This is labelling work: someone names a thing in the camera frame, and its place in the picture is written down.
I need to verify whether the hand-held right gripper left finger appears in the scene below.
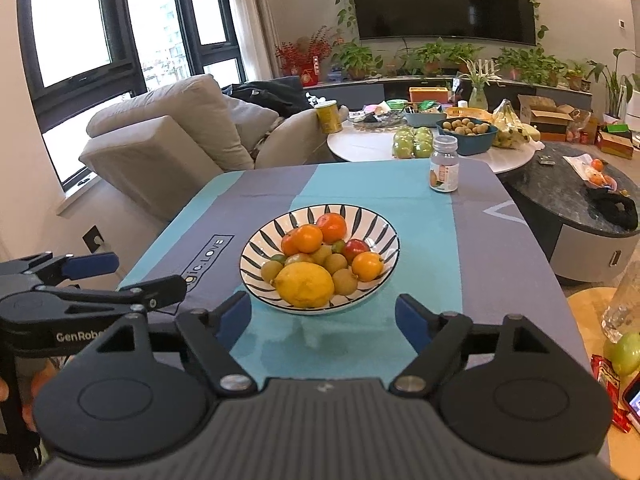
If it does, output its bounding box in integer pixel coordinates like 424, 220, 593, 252
85, 291, 253, 395

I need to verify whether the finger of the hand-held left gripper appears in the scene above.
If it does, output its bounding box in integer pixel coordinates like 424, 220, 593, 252
0, 252, 121, 288
32, 275, 187, 314

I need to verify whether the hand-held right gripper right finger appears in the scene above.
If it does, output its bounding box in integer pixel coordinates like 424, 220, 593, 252
390, 294, 566, 395

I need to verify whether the orange tangerine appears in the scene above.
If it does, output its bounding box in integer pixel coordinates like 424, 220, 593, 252
316, 213, 348, 245
351, 251, 385, 282
281, 224, 324, 255

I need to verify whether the large yellow lemon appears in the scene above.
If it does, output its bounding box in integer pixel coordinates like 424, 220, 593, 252
272, 261, 335, 309

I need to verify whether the striped white bowl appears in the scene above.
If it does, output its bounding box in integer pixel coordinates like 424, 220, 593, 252
239, 204, 401, 313

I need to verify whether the person's left hand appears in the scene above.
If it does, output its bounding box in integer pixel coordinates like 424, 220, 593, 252
22, 359, 57, 432

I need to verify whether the blue grey printed tablecloth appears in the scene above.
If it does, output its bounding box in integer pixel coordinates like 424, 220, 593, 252
116, 162, 611, 466

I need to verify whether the beige sofa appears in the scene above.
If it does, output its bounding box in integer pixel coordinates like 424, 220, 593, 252
80, 74, 350, 221

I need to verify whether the clear bottle white cap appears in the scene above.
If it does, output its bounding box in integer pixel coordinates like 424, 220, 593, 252
429, 135, 459, 193

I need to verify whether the round wooden stool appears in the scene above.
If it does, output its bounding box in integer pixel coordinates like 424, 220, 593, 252
565, 285, 640, 480

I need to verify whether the pack of green apples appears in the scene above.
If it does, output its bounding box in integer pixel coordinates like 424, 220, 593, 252
392, 126, 435, 160

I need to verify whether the white round table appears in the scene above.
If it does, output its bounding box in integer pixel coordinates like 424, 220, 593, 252
326, 110, 547, 175

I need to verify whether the blue basin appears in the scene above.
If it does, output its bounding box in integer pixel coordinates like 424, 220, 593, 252
436, 117, 499, 156

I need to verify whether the dark marble round table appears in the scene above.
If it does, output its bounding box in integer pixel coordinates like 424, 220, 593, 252
497, 141, 640, 286

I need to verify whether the grey cushion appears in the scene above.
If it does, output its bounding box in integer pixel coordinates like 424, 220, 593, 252
220, 94, 280, 151

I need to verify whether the heap of brown kiwis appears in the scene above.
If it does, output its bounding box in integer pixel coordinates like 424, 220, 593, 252
440, 117, 496, 137

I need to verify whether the teal tray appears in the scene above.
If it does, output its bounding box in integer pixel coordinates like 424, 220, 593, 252
402, 109, 443, 127

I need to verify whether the red packet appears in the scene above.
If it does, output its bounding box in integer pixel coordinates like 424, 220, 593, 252
590, 354, 633, 433

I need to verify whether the glass tray of snacks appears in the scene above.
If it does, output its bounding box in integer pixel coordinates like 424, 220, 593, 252
350, 109, 406, 128

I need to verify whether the clear plastic bag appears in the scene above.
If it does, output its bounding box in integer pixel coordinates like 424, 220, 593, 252
600, 260, 640, 343

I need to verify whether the green apple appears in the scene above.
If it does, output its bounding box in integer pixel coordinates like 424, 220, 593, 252
602, 332, 640, 377

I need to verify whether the yellow basin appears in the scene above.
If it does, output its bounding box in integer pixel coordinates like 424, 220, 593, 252
445, 106, 493, 120

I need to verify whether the bunch of bananas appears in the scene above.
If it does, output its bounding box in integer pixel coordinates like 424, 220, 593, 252
492, 99, 542, 148

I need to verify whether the yellow paper cup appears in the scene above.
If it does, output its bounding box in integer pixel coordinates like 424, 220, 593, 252
314, 100, 343, 134

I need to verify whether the orange box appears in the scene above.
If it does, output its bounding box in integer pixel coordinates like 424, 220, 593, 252
409, 87, 449, 105

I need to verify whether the black jacket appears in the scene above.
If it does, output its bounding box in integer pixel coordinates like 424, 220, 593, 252
222, 77, 313, 117

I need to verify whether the black cloth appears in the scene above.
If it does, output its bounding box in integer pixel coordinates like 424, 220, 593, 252
585, 187, 640, 233

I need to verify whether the glass vase with plant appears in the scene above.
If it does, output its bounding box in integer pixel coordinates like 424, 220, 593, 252
457, 60, 501, 111

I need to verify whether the grey television cabinet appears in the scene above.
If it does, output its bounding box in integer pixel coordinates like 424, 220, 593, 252
305, 76, 593, 111

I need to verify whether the bag of tangerines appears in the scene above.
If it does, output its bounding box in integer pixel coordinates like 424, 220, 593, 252
562, 155, 617, 190

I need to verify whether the smartphone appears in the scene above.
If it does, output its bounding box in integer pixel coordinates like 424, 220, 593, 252
622, 372, 640, 428

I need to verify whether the cardboard box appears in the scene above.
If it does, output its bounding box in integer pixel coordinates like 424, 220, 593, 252
517, 94, 591, 142

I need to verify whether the black framed window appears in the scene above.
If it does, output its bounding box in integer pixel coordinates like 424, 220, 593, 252
17, 0, 251, 191

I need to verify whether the green potted plant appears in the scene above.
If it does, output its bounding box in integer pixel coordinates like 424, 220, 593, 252
492, 46, 566, 86
332, 40, 383, 81
565, 62, 591, 92
400, 37, 451, 76
447, 42, 486, 73

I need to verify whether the red flower plant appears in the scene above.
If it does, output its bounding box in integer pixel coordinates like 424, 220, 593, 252
275, 35, 333, 87

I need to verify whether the red green box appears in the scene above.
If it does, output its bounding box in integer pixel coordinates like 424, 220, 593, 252
597, 124, 635, 160

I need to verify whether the white curtain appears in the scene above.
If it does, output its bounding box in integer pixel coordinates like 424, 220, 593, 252
220, 0, 281, 83

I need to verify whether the white floor appliance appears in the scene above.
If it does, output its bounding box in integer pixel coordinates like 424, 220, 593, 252
625, 74, 640, 128

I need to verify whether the tall leafy plant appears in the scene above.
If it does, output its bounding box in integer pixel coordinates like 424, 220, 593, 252
587, 49, 640, 118

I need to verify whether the black television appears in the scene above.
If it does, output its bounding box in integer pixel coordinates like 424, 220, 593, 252
350, 0, 537, 42

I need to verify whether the hanging green vine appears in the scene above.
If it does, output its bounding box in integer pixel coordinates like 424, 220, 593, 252
336, 0, 358, 41
527, 0, 550, 43

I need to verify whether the dark wall socket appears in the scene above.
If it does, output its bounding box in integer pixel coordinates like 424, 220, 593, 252
82, 225, 106, 255

